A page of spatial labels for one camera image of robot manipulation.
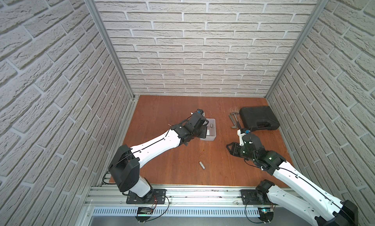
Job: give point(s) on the aluminium frame post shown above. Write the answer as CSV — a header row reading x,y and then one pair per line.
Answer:
x,y
91,5
313,17

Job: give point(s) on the aluminium frame post left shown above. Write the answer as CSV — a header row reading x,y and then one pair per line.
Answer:
x,y
91,5

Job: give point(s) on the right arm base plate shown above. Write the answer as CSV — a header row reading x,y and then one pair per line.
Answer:
x,y
254,197

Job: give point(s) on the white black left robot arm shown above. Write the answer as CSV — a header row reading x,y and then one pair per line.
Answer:
x,y
127,161

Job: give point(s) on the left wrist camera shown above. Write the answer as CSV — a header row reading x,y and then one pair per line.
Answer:
x,y
200,111

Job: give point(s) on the controller board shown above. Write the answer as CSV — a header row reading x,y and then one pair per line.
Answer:
x,y
143,214
265,215

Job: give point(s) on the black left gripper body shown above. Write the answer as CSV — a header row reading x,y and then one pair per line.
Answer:
x,y
200,129

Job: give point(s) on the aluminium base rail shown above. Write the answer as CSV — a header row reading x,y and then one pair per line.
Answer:
x,y
181,201

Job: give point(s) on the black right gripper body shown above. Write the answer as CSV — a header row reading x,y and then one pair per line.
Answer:
x,y
239,151

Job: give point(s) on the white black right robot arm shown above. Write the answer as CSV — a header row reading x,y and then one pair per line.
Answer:
x,y
313,204

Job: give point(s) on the left controller board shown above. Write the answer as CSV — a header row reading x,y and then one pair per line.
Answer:
x,y
143,214

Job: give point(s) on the right controller board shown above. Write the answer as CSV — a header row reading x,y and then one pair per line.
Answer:
x,y
265,215

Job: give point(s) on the aluminium frame post right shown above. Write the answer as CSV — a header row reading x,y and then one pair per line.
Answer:
x,y
313,17

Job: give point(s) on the grey pipe wrench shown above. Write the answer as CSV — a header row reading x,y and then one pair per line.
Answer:
x,y
232,117

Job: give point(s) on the translucent plastic storage box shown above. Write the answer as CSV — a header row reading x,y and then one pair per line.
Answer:
x,y
211,132

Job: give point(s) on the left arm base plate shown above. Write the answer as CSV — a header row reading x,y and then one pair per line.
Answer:
x,y
155,196

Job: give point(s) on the aluminium frame rail left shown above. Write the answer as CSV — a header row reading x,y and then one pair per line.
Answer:
x,y
118,139

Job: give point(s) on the black plastic tool case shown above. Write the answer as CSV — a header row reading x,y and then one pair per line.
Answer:
x,y
259,118

